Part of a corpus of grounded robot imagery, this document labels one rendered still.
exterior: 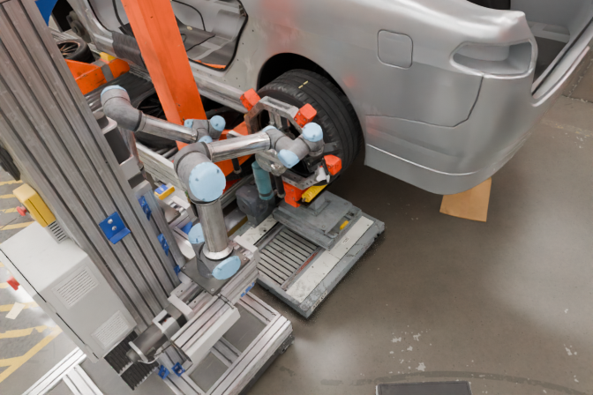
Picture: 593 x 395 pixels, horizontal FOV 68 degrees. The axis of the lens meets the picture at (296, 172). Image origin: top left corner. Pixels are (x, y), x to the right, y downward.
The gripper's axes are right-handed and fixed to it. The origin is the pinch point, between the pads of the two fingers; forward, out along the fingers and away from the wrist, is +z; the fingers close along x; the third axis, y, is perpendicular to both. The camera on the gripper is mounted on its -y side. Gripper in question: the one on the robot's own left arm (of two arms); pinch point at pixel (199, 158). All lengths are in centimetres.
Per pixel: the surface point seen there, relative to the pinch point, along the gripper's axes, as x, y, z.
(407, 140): 38, 77, -72
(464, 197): 126, 140, -4
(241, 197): 25, 26, 36
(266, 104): 24.8, 11.7, -41.4
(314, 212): 47, 68, 25
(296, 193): 30, 52, 3
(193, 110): 10.6, -19.2, -14.4
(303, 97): 32, 25, -55
